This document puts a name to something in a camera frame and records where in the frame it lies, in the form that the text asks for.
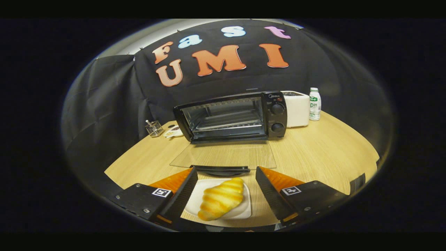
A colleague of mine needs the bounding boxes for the white drink bottle green label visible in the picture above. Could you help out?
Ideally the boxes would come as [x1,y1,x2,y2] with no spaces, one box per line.
[309,88,322,121]

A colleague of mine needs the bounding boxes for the yellow croissant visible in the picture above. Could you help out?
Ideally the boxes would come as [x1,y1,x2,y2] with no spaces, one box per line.
[198,177,244,221]

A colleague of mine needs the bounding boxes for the black toaster oven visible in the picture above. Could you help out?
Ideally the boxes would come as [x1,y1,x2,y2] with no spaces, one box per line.
[170,91,288,177]

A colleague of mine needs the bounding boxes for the white bread toaster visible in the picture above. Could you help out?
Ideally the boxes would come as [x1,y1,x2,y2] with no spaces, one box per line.
[281,91,310,128]

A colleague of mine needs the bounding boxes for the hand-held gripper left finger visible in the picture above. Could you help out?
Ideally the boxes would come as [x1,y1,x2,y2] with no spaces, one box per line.
[113,167,198,228]

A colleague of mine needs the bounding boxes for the metal wire basket holder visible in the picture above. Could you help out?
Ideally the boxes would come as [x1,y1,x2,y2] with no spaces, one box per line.
[145,120,164,138]

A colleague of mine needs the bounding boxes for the white rectangular plate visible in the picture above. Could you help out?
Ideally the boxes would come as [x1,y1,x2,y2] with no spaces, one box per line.
[184,178,252,220]

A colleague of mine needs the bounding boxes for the small white dish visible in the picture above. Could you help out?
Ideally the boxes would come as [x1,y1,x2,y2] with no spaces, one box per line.
[163,125,184,139]

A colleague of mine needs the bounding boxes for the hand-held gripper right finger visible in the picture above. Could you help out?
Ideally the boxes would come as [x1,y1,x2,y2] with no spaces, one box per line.
[255,166,349,225]

